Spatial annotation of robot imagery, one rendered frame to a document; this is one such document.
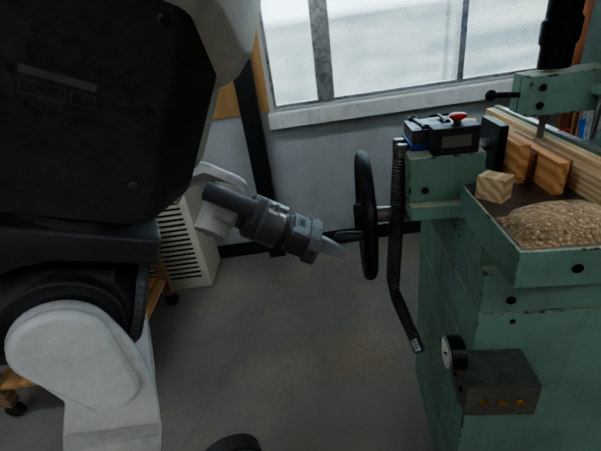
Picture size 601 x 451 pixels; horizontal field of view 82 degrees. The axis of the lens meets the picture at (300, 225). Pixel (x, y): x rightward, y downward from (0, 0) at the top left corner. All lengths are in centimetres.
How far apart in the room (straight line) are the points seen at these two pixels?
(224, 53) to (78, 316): 26
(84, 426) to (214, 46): 40
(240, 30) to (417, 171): 47
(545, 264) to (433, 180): 25
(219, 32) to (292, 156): 172
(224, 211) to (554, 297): 59
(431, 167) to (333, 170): 137
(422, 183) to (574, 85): 29
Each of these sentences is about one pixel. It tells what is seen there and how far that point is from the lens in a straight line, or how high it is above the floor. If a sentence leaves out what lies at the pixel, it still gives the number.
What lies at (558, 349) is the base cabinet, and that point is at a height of 61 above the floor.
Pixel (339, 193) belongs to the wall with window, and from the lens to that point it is 209.
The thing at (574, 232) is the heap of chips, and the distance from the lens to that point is 57.
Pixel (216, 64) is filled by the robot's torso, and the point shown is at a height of 117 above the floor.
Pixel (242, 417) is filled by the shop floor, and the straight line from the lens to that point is 146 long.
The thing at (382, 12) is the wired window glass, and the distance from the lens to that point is 203.
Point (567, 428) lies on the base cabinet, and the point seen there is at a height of 37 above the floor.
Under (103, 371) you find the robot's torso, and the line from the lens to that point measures 42.
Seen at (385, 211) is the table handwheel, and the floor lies 82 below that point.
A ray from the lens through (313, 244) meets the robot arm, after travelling 64.
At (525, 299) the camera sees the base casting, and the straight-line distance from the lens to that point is 72.
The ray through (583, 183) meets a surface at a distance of 71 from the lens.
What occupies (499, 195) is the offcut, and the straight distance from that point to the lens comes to 65.
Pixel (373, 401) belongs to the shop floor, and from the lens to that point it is 143.
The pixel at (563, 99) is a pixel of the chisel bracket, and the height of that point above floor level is 102.
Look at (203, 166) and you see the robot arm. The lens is 67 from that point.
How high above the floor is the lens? 118
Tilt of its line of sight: 28 degrees down
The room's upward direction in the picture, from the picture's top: 9 degrees counter-clockwise
